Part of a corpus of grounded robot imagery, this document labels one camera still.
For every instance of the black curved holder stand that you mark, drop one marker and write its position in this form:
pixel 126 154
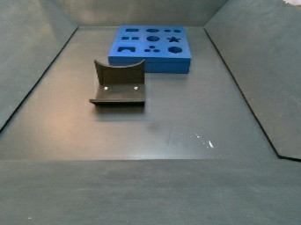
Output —
pixel 120 84

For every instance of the blue shape-sorter block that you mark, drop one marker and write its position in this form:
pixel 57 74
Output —
pixel 156 44

